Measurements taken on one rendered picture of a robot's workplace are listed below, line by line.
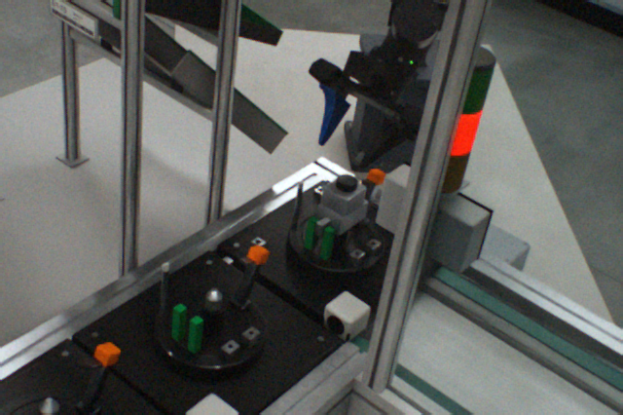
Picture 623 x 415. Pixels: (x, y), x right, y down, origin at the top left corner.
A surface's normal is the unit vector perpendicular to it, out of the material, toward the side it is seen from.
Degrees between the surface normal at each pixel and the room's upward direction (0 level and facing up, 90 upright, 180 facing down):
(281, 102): 0
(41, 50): 1
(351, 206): 90
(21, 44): 0
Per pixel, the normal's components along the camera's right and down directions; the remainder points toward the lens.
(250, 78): 0.13, -0.79
